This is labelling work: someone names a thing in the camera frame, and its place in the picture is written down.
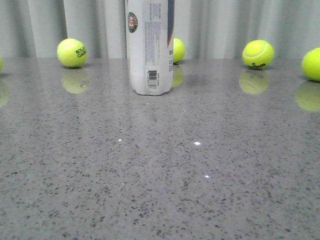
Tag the white blue tennis ball can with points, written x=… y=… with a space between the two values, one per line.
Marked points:
x=150 y=50

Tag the yellow tennis ball centre back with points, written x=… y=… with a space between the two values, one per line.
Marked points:
x=179 y=50

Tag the yellow tennis ball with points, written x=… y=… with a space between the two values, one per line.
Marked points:
x=1 y=63
x=311 y=64
x=179 y=50

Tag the yellow tennis ball Roland Garros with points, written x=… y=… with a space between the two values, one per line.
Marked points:
x=71 y=53

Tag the yellow tennis ball Wilson print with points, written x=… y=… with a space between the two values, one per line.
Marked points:
x=258 y=54

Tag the yellow tennis ball far right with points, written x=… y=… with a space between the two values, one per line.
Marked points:
x=311 y=64

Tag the yellow tennis ball far left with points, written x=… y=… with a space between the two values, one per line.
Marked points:
x=1 y=63

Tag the white pleated curtain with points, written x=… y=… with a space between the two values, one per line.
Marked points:
x=210 y=29

